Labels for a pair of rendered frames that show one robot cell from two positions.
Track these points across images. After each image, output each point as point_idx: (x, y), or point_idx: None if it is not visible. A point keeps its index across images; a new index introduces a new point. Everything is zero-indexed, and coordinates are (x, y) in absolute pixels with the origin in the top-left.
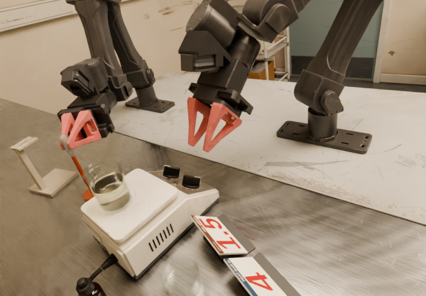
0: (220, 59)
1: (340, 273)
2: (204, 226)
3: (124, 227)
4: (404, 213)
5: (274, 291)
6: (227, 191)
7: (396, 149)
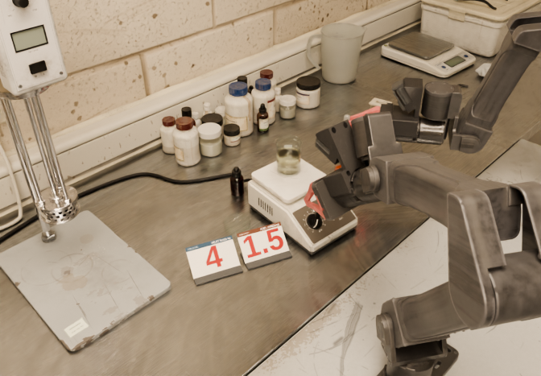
0: (333, 157)
1: (206, 311)
2: (267, 230)
3: (260, 175)
4: None
5: (206, 266)
6: (323, 264)
7: None
